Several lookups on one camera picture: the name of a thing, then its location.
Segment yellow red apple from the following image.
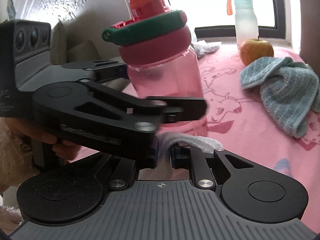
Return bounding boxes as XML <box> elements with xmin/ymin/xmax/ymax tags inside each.
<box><xmin>239</xmin><ymin>38</ymin><xmax>274</xmax><ymax>66</ymax></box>

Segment black window frame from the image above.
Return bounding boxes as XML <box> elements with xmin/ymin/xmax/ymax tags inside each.
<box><xmin>169</xmin><ymin>0</ymin><xmax>286</xmax><ymax>39</ymax></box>

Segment teal striped cloth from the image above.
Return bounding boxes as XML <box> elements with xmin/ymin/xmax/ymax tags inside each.
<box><xmin>240</xmin><ymin>57</ymin><xmax>319</xmax><ymax>138</ymax></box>

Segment pink water bottle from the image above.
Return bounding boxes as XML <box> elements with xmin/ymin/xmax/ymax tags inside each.
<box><xmin>101</xmin><ymin>0</ymin><xmax>208</xmax><ymax>137</ymax></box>

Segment beige cushion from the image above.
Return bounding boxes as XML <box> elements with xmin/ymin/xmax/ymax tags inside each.
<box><xmin>49</xmin><ymin>19</ymin><xmax>131</xmax><ymax>91</ymax></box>

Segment clear plastic bag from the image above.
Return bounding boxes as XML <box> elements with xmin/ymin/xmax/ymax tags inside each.
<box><xmin>191</xmin><ymin>40</ymin><xmax>222</xmax><ymax>59</ymax></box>

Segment white paper towel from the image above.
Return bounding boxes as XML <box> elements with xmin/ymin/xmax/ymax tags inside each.
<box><xmin>154</xmin><ymin>132</ymin><xmax>223</xmax><ymax>180</ymax></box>

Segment frosted mint bottle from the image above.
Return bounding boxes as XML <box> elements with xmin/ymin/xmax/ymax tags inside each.
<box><xmin>227</xmin><ymin>0</ymin><xmax>259</xmax><ymax>49</ymax></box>

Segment pink cartoon blanket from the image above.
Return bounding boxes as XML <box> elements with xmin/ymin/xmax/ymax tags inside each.
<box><xmin>199</xmin><ymin>44</ymin><xmax>319</xmax><ymax>232</ymax></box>

